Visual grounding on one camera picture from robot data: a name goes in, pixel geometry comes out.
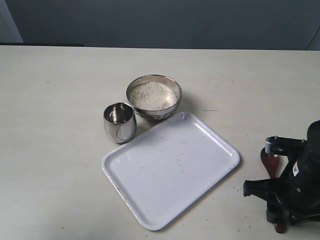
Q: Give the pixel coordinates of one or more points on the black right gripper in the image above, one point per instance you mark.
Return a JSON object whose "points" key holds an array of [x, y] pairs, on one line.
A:
{"points": [[298, 187]]}

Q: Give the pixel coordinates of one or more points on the brown wooden spoon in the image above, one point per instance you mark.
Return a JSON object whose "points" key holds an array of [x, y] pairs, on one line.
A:
{"points": [[274, 214]]}

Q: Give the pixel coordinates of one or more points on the steel rice bowl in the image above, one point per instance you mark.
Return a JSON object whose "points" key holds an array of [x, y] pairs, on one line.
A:
{"points": [[161, 114]]}

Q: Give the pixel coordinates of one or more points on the white granular powder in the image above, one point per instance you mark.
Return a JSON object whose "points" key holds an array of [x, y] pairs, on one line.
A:
{"points": [[152, 96]]}

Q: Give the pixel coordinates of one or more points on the small steel cup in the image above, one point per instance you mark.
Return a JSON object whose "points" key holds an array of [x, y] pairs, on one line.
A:
{"points": [[120, 123]]}

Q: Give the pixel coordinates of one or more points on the white rectangular tray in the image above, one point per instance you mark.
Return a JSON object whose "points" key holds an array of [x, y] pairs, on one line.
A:
{"points": [[163, 171]]}

